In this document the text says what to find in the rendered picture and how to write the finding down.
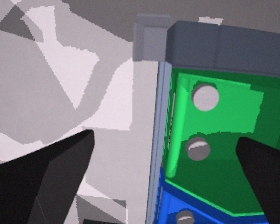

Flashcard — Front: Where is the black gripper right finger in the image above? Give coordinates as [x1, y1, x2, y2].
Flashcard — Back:
[235, 137, 280, 224]

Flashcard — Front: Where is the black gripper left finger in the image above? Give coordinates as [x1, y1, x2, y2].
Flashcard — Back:
[0, 129, 95, 224]

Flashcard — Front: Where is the green bin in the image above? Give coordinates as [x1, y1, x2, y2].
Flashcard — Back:
[162, 68, 280, 217]

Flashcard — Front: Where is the grey metal bin shelf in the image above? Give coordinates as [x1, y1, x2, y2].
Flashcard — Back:
[132, 13, 280, 224]

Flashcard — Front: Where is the blue open bin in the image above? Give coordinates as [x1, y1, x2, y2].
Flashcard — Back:
[154, 167, 269, 224]

